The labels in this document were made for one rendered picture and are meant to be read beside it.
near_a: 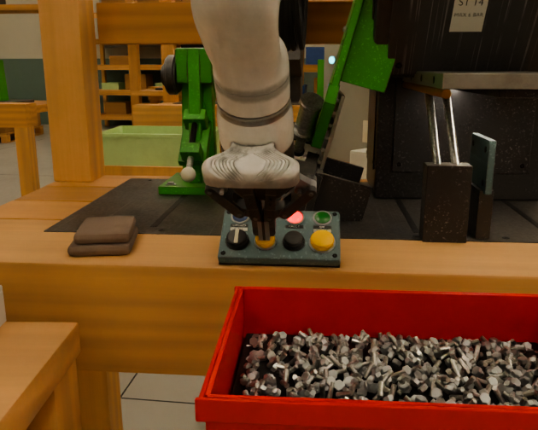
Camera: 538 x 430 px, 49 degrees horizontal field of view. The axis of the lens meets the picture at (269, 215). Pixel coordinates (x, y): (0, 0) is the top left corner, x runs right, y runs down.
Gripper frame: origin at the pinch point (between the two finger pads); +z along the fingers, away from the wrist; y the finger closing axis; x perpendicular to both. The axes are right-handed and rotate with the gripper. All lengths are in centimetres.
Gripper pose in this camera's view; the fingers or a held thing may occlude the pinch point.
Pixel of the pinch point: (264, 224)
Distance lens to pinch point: 70.3
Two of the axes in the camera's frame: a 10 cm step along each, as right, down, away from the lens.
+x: -0.7, 7.6, -6.5
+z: 0.5, 6.5, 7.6
